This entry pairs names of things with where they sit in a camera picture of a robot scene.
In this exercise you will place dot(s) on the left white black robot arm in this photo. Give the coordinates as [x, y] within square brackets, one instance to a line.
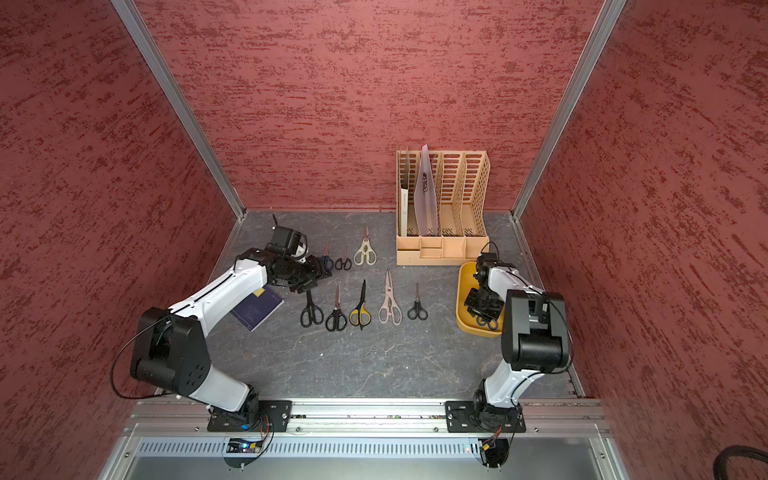
[170, 350]

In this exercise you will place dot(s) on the translucent purple document folder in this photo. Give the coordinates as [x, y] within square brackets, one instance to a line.
[425, 203]

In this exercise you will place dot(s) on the dark grey handled scissors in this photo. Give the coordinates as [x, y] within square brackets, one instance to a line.
[417, 311]

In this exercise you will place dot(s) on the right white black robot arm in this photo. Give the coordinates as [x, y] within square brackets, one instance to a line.
[534, 336]

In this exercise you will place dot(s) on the right metal corner post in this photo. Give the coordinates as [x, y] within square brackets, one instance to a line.
[602, 29]

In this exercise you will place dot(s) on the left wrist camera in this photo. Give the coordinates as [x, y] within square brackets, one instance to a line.
[288, 243]

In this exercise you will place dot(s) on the metal corner post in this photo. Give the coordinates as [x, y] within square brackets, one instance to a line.
[602, 29]
[139, 32]

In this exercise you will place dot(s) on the left controller board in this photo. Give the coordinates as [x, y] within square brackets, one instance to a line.
[240, 452]

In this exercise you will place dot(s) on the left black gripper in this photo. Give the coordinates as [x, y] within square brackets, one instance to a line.
[316, 273]

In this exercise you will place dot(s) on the beige paper folder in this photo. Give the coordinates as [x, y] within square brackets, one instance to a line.
[403, 194]

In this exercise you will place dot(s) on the dark blue notebook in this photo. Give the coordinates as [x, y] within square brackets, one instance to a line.
[257, 307]

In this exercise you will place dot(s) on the cream handled kitchen scissors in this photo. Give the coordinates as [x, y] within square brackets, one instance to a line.
[365, 255]

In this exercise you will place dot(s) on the small black scissors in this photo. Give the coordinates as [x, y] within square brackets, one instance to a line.
[344, 262]

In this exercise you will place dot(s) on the yellow plastic storage tray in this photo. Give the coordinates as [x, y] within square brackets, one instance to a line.
[466, 322]

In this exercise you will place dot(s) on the left metal corner post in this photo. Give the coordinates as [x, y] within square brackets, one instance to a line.
[139, 32]

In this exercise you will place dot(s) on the large black handled scissors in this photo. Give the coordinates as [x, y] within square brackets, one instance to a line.
[312, 314]

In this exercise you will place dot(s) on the pink handled kitchen scissors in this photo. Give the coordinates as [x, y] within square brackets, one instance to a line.
[390, 310]

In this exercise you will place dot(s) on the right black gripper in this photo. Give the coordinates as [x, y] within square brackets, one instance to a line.
[488, 314]

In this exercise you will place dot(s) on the tan plastic file organizer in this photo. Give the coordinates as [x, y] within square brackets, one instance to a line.
[460, 179]

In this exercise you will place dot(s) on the bright blue handled scissors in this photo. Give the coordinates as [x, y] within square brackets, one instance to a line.
[488, 323]

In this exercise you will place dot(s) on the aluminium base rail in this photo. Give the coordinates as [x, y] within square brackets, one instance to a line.
[375, 417]

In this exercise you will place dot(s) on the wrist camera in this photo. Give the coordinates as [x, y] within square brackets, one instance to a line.
[288, 243]
[485, 262]

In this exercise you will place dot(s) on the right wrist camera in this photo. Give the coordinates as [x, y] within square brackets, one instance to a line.
[485, 262]

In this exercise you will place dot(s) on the yellow black handled scissors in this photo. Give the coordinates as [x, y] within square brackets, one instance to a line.
[359, 316]

